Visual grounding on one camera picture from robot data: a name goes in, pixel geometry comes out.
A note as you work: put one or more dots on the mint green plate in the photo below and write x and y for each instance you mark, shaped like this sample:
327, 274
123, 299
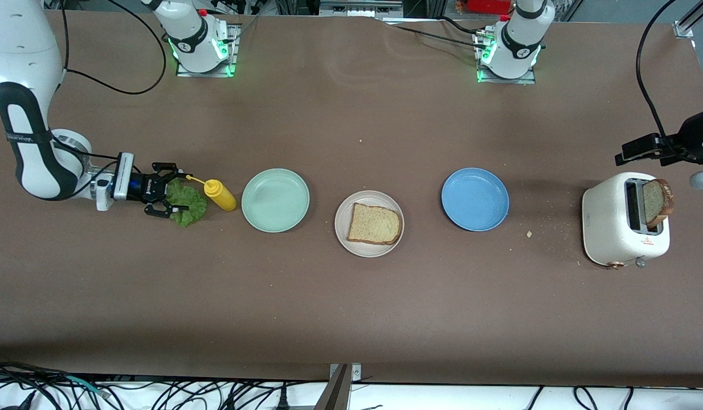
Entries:
275, 200

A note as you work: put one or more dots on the brown bread slice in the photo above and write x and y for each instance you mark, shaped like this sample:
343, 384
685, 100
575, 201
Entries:
374, 223
656, 202

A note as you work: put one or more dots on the white two-slot toaster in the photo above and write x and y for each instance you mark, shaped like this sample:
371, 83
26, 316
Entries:
608, 228

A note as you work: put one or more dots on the metal corner bracket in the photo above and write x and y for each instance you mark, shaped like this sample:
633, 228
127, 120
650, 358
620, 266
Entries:
356, 371

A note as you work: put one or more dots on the aluminium frame profile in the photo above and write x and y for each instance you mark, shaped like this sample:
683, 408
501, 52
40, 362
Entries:
690, 20

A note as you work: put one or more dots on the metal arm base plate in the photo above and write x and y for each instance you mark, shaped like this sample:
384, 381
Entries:
505, 81
206, 71

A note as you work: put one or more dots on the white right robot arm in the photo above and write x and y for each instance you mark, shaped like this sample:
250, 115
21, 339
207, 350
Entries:
21, 57

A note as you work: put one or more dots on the blue plate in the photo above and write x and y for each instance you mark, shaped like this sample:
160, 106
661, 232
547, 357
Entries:
475, 199

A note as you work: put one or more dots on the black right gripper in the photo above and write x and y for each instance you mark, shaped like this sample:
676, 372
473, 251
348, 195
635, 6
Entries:
146, 188

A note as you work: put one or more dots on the green lettuce leaf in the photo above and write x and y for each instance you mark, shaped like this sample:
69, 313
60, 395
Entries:
191, 206

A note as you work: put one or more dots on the yellow squeeze sauce bottle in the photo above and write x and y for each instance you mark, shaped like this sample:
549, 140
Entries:
221, 196

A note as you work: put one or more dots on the dark frame bar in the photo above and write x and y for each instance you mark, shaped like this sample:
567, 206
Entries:
335, 393

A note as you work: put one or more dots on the beige plate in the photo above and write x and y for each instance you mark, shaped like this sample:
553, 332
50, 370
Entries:
343, 225

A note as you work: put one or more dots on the red box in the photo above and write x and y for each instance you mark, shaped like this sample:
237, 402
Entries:
488, 5

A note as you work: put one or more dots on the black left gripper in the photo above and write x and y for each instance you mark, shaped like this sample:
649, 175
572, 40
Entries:
689, 138

